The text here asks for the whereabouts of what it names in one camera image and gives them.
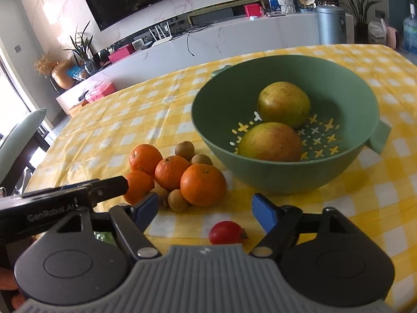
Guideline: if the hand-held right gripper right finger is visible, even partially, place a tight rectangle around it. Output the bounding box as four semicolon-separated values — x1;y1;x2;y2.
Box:
249;193;362;258

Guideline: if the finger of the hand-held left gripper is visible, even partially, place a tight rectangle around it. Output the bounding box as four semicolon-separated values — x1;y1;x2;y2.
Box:
19;179;101;200
87;176;130;207

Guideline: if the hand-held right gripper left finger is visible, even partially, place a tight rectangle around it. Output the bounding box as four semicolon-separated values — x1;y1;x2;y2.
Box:
46;192;162;262

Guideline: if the brown longan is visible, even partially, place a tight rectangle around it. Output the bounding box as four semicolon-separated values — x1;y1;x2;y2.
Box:
150;186;170;209

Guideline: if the orange tangerine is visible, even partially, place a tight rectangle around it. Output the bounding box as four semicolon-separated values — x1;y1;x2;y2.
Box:
180;164;227;207
123;170;155;205
155;155;191;191
129;144;163;178

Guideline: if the red cherry tomato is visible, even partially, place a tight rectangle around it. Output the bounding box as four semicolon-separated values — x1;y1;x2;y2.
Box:
209;221;248;245

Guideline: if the green colander bowl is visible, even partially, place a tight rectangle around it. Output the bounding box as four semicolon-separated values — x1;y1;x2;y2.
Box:
191;51;392;195

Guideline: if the person's left hand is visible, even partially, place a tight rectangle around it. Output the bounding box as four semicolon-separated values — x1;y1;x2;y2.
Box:
0;266;25;313

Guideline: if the green chair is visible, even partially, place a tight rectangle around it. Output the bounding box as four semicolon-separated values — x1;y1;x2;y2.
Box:
0;107;48;187

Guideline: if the green-yellow mango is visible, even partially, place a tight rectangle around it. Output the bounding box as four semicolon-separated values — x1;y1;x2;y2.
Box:
257;81;311;129
237;122;303;162

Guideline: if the yellow checked tablecloth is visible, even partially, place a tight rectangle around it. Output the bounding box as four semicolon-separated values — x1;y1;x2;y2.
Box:
24;44;417;313

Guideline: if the orange cardboard box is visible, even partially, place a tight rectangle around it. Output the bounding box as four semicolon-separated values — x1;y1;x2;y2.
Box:
68;100;89;117

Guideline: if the pink carton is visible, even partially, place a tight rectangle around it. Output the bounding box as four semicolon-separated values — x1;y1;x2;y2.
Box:
85;80;116;104

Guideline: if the gold vase with dried flowers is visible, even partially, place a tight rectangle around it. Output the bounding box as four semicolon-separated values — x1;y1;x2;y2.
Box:
35;53;78;91

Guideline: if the blue snack packet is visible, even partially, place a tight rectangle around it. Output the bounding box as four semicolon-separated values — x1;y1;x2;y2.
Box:
66;65;89;81

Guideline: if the pink flat box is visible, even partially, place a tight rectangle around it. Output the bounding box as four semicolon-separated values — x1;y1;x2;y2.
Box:
107;44;135;63

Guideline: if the potted green plant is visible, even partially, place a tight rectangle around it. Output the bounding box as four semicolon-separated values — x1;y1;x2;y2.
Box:
63;21;99;74

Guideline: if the white router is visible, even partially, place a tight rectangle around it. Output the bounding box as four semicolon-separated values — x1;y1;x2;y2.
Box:
148;21;174;48

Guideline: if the white marble television console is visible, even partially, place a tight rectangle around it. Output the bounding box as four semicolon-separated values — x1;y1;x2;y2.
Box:
55;9;354;117

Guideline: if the grey-blue trash can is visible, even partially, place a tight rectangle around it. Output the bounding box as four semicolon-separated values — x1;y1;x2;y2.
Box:
315;4;347;45

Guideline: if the red box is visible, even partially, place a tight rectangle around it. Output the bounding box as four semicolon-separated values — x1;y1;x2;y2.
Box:
244;4;263;18

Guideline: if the white plastic bag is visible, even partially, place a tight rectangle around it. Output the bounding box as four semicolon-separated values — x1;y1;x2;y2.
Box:
367;18;388;46

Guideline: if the pink small appliance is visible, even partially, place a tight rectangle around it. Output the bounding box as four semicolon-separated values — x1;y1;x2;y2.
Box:
386;26;401;48

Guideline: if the tall potted snake plant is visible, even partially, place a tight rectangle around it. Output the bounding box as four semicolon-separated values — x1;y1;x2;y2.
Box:
327;0;385;44

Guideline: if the blue water jug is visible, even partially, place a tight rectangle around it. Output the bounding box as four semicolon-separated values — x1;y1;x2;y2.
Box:
403;8;417;53

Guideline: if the black cable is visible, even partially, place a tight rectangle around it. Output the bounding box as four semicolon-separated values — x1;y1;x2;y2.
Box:
186;23;213;58

